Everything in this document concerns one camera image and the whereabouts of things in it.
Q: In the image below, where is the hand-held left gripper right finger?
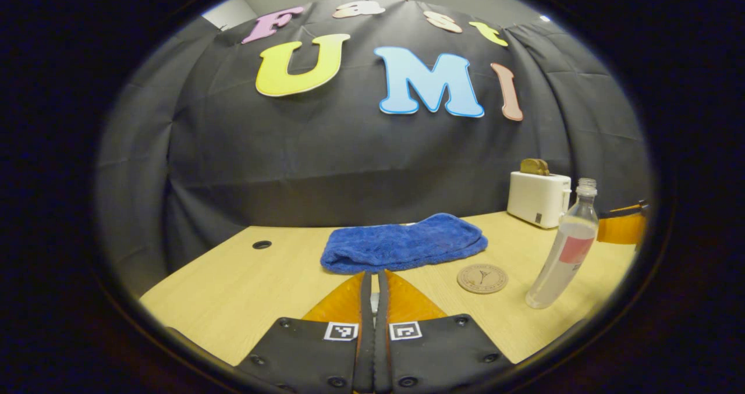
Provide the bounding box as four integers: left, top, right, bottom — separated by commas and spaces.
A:
375, 269, 514, 393

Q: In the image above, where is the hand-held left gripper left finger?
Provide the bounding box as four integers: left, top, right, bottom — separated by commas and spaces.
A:
236, 271, 374, 393

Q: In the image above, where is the clear water bottle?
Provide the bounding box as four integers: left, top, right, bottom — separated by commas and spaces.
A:
526, 178, 599, 310

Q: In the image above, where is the round cork coaster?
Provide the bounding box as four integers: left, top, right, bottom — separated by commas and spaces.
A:
457, 264, 509, 294

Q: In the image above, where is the blue towel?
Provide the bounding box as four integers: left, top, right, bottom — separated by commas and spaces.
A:
320, 212, 489, 275

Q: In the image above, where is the white toaster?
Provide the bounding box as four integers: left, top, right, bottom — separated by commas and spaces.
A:
506, 171, 572, 229

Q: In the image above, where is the black backdrop cloth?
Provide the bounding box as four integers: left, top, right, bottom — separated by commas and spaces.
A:
96, 0, 652, 299

